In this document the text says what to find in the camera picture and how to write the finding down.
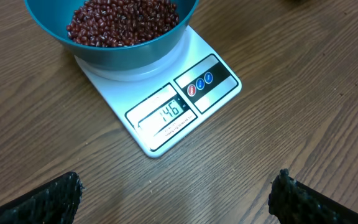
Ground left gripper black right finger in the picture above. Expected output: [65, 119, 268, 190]
[268, 169, 358, 224]

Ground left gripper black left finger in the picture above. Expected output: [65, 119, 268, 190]
[0, 172, 83, 224]

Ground white digital kitchen scale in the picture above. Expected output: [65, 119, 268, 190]
[76, 27, 242, 158]

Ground blue bowl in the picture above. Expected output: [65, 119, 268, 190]
[24, 0, 198, 70]

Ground red beans in bowl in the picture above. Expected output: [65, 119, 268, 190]
[66, 0, 179, 47]

